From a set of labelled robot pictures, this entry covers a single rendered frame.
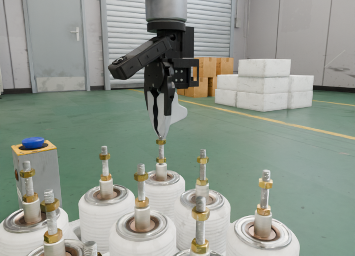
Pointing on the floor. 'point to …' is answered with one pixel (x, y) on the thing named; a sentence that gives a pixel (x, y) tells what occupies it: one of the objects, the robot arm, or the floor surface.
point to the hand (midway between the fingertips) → (158, 131)
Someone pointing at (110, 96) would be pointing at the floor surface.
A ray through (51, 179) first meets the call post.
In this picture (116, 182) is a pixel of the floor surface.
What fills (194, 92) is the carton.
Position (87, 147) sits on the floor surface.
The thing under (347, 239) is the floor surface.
